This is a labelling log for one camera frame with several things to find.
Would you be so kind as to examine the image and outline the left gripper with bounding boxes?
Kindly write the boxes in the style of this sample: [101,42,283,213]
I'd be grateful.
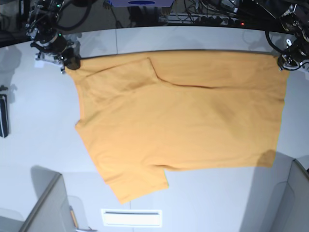
[277,38,309,71]

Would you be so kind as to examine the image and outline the navy white striped cloth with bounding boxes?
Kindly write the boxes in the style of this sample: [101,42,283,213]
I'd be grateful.
[0,94,9,138]

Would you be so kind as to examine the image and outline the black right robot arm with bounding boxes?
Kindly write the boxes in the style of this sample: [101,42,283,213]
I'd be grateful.
[26,0,92,73]

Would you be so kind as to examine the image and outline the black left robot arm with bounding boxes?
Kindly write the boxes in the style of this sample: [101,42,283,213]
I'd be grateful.
[256,0,309,73]

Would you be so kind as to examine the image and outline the yellow T-shirt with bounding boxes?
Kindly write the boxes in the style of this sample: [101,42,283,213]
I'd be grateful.
[67,51,289,203]

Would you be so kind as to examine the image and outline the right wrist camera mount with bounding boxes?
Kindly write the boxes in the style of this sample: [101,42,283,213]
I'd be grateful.
[34,52,65,74]

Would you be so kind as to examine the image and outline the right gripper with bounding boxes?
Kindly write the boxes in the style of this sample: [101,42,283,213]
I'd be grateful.
[26,14,81,70]

